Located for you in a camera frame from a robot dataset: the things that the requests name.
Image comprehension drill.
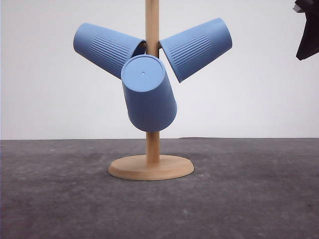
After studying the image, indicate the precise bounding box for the blue ribbed cup front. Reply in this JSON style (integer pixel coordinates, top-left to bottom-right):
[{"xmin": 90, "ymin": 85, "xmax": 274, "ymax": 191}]
[{"xmin": 122, "ymin": 55, "xmax": 177, "ymax": 132}]

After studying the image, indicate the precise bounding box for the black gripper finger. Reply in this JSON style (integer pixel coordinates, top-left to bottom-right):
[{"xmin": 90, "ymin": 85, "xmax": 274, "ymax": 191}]
[{"xmin": 293, "ymin": 0, "xmax": 319, "ymax": 60}]

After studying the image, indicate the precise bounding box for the wooden mug tree stand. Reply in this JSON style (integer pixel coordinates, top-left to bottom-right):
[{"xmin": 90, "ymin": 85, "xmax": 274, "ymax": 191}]
[{"xmin": 108, "ymin": 0, "xmax": 195, "ymax": 181}]

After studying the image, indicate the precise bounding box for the blue ribbed cup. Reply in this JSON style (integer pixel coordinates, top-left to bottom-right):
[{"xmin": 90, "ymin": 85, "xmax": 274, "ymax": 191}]
[
  {"xmin": 160, "ymin": 18, "xmax": 233, "ymax": 83},
  {"xmin": 73, "ymin": 23, "xmax": 145, "ymax": 78},
  {"xmin": 122, "ymin": 55, "xmax": 177, "ymax": 132}
]

